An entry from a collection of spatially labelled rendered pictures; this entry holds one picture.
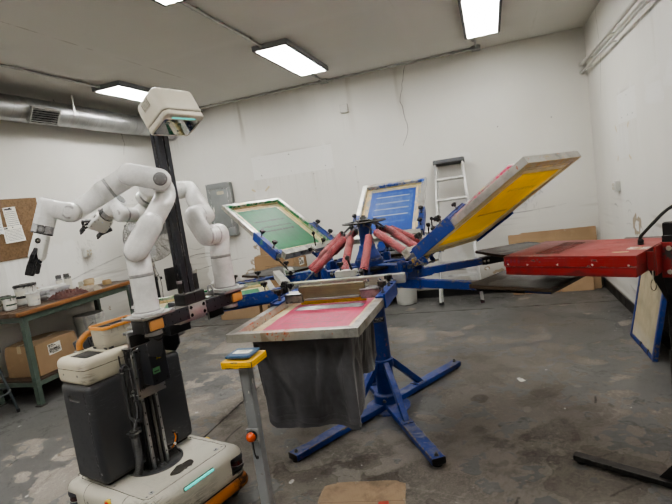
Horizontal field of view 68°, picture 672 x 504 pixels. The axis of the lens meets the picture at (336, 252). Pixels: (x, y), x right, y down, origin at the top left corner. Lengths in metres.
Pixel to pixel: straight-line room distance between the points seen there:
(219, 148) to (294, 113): 1.25
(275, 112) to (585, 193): 4.09
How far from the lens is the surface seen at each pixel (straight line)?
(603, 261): 2.34
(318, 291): 2.59
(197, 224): 2.35
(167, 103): 2.17
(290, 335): 2.05
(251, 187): 7.30
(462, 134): 6.55
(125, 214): 2.71
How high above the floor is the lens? 1.50
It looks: 6 degrees down
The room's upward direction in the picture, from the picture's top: 8 degrees counter-clockwise
